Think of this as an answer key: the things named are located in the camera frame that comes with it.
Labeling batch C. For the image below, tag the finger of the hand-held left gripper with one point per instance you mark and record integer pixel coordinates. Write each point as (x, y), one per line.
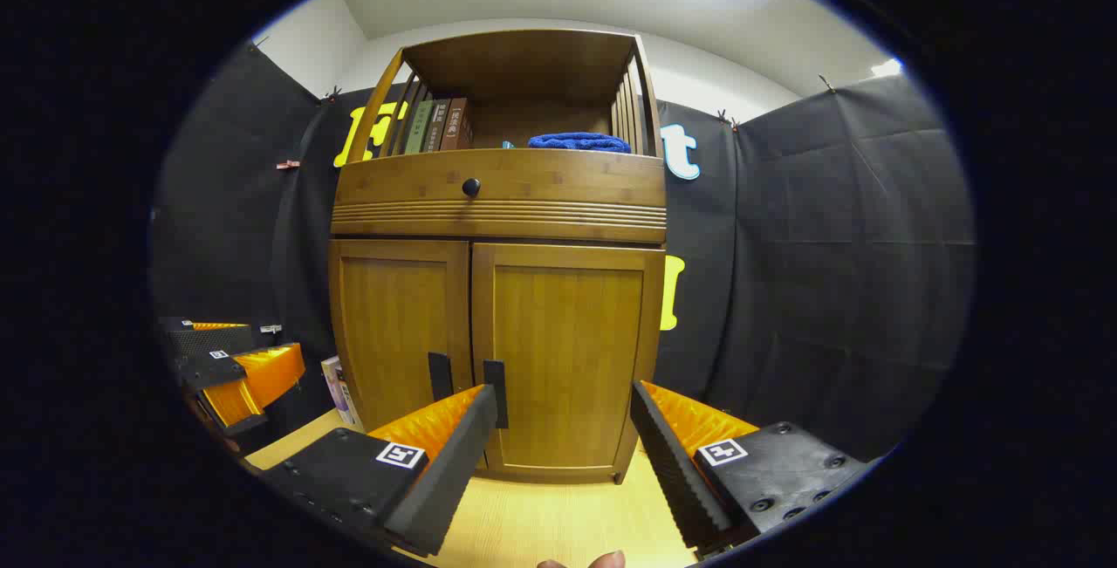
(209, 339)
(270, 372)

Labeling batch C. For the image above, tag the black drawer knob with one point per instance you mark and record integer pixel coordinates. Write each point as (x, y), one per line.
(471, 187)

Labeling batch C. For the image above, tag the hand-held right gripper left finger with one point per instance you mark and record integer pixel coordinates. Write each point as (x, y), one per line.
(454, 472)

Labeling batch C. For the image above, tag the wooden shoe cabinet door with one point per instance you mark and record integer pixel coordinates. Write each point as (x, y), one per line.
(393, 324)
(567, 332)

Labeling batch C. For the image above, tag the pale purple book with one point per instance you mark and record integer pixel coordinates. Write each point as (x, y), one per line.
(340, 393)

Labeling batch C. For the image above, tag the black backdrop cloth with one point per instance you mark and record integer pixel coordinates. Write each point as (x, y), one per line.
(829, 245)

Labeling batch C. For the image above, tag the blue towel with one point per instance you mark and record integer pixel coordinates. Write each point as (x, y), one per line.
(580, 143)

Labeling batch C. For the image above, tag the dark grey book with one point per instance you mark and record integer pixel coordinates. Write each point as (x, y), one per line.
(436, 125)

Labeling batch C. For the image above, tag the wooden double-door shoe cabinet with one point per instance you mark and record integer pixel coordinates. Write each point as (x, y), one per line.
(524, 62)

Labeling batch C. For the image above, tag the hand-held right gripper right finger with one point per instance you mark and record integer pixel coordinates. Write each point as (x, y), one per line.
(672, 463)

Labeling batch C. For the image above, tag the brown book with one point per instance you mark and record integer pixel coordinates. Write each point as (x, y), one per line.
(457, 123)

